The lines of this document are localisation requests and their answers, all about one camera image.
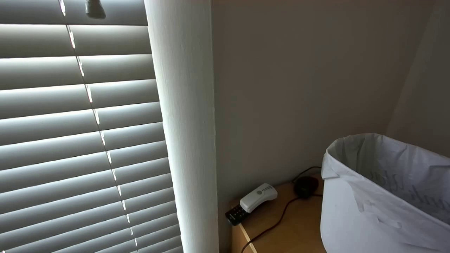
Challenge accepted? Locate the white bin with liner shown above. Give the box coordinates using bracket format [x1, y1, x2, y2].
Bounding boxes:
[319, 133, 450, 253]

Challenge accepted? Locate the white handheld device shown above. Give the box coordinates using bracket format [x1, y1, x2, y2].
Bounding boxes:
[239, 182, 280, 214]

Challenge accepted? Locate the black remote control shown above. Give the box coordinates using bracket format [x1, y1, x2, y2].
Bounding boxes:
[225, 206, 250, 227]

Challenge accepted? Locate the black round puck device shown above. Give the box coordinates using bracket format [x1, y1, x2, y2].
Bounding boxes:
[292, 176, 321, 200]

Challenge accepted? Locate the white slatted window blind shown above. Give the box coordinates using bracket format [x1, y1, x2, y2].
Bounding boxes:
[0, 0, 186, 253]

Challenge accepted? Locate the dark blind wand knob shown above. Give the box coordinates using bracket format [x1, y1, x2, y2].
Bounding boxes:
[84, 0, 107, 20]

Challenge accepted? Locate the black cable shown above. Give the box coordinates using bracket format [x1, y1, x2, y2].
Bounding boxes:
[240, 165, 323, 253]

